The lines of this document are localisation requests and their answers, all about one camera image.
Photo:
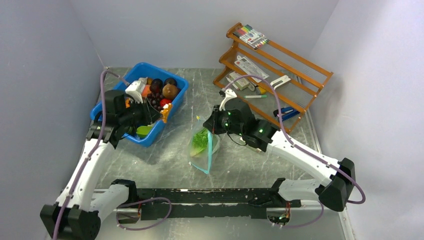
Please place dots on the green lime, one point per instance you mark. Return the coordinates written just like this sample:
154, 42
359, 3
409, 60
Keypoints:
143, 131

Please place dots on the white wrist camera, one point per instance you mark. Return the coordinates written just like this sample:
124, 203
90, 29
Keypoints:
227, 94
135, 90

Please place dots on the orange wooden shelf rack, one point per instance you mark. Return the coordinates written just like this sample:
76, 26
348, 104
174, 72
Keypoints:
307, 78

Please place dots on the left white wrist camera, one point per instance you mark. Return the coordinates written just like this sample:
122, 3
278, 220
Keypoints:
135, 90

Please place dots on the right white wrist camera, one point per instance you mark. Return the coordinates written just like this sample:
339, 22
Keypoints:
227, 94

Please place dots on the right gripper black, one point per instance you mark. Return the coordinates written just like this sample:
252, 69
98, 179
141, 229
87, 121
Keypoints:
212, 123

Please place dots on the dark mangosteen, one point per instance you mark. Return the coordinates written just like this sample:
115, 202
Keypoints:
156, 85

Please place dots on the clear zip top bag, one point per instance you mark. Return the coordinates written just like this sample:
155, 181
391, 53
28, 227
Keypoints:
204, 160

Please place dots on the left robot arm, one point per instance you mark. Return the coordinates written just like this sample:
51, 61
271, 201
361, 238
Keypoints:
75, 209

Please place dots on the green white box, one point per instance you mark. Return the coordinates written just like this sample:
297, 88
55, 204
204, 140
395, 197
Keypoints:
240, 84

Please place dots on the purple grapes bunch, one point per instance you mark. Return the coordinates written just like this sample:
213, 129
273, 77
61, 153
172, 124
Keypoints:
155, 100

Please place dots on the green napa cabbage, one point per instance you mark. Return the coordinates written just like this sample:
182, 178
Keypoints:
199, 142

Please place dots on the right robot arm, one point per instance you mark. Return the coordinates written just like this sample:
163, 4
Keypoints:
332, 180

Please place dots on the pack of coloured markers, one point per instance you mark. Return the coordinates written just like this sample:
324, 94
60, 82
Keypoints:
251, 37

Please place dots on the green capped white marker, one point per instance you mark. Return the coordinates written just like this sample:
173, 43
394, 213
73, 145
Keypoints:
255, 96

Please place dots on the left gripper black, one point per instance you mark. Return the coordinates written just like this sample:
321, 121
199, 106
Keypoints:
150, 114

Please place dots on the red tomato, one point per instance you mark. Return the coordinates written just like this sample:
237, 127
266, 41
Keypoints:
164, 102

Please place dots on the blue stapler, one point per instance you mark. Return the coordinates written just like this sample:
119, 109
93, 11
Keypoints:
286, 113

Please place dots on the white stapler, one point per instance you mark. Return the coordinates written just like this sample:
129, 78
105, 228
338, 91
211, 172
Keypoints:
279, 82

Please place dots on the dark plum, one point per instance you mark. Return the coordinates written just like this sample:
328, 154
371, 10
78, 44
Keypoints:
170, 81

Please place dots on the packaged item in blister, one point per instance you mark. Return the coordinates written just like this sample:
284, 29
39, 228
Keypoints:
250, 68

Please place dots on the pink peach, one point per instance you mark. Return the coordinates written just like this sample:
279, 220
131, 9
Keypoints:
146, 91

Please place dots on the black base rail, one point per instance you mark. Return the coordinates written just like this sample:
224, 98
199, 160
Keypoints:
213, 202

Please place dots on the orange yellow corn piece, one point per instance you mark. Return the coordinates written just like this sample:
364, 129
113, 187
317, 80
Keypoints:
165, 112

